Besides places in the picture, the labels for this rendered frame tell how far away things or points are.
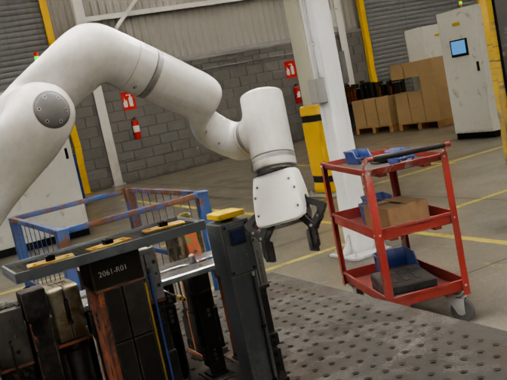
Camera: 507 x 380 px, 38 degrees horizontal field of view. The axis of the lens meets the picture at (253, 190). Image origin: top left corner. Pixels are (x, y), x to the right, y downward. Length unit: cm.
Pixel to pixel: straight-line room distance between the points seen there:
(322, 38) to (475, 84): 640
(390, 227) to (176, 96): 257
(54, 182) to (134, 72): 854
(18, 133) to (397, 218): 288
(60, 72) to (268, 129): 39
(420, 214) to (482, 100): 793
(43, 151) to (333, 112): 455
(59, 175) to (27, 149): 866
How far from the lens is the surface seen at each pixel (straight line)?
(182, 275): 177
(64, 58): 124
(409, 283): 393
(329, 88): 558
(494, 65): 577
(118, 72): 126
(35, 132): 113
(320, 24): 561
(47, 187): 976
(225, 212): 150
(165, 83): 128
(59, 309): 157
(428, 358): 182
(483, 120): 1178
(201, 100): 131
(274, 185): 137
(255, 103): 140
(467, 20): 1174
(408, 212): 384
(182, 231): 142
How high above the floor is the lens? 139
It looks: 7 degrees down
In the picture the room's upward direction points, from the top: 12 degrees counter-clockwise
